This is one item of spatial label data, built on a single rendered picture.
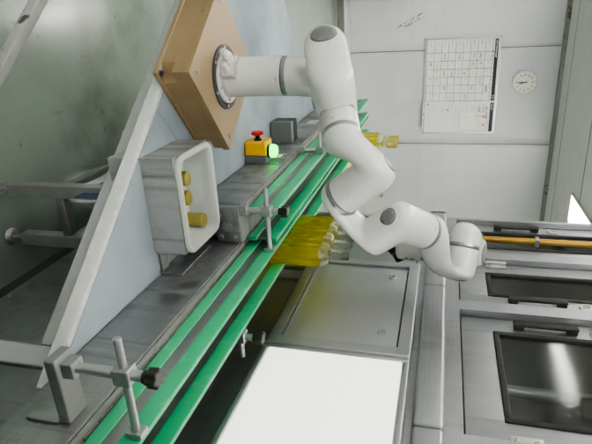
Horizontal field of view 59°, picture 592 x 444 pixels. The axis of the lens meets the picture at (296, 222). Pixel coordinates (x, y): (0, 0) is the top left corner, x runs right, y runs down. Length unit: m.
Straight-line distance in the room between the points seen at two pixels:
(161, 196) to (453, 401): 0.74
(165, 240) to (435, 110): 6.24
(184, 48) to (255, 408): 0.78
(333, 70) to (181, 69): 0.33
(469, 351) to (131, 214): 0.83
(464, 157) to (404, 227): 6.31
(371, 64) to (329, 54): 6.07
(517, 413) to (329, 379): 0.38
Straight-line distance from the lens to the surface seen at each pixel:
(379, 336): 1.29
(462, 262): 1.30
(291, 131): 1.94
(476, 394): 1.23
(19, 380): 1.41
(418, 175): 7.46
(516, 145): 7.40
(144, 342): 1.02
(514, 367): 1.33
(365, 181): 1.06
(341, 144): 1.07
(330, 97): 1.11
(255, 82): 1.28
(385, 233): 1.11
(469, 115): 7.24
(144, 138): 1.19
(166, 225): 1.18
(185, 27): 1.30
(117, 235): 1.10
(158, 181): 1.15
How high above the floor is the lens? 1.36
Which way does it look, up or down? 15 degrees down
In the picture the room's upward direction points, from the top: 93 degrees clockwise
